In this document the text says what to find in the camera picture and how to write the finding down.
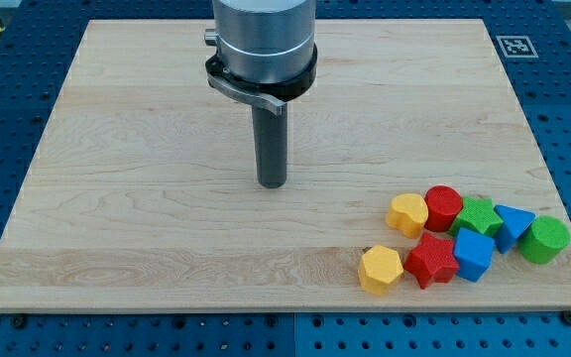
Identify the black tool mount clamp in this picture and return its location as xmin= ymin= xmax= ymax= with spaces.
xmin=205 ymin=46 xmax=318 ymax=116

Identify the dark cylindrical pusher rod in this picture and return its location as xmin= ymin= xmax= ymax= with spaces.
xmin=252 ymin=106 xmax=287 ymax=188

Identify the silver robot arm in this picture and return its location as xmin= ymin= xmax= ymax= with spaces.
xmin=204 ymin=0 xmax=318 ymax=188

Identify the yellow hexagon block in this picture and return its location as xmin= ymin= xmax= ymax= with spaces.
xmin=357 ymin=245 xmax=404 ymax=296

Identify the wooden board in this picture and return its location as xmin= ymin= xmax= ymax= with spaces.
xmin=0 ymin=19 xmax=571 ymax=313

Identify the yellow heart block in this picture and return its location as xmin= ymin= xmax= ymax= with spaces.
xmin=385 ymin=193 xmax=428 ymax=239

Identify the red cylinder block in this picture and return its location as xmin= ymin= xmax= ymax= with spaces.
xmin=424 ymin=185 xmax=463 ymax=232

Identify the red star block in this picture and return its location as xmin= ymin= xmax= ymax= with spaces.
xmin=403 ymin=232 xmax=460 ymax=290

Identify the green star block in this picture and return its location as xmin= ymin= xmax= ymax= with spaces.
xmin=448 ymin=196 xmax=504 ymax=237

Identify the blue cube block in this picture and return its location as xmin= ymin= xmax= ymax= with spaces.
xmin=453 ymin=228 xmax=495 ymax=283

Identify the fiducial marker tag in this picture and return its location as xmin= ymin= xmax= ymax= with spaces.
xmin=496 ymin=35 xmax=538 ymax=59

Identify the blue triangle block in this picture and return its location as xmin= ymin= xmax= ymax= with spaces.
xmin=494 ymin=204 xmax=536 ymax=254

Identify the green cylinder block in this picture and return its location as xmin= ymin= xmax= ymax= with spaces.
xmin=517 ymin=215 xmax=571 ymax=265

